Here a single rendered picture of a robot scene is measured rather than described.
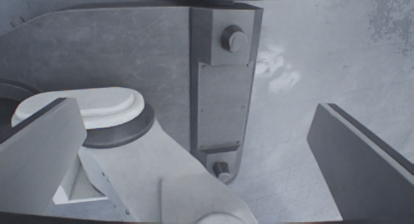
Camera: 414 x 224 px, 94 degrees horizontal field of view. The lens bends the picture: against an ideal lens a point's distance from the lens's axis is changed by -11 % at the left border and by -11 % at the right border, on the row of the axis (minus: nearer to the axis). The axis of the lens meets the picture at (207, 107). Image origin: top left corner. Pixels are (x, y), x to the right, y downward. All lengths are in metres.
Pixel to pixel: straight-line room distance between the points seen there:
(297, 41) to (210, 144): 0.44
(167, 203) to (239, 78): 0.34
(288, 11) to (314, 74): 0.26
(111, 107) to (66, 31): 0.19
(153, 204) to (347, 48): 0.82
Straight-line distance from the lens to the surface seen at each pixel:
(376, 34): 0.99
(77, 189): 0.50
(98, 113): 0.36
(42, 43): 0.51
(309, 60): 0.82
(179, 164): 0.31
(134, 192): 0.29
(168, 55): 0.47
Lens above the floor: 0.61
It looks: 57 degrees down
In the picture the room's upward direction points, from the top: 158 degrees clockwise
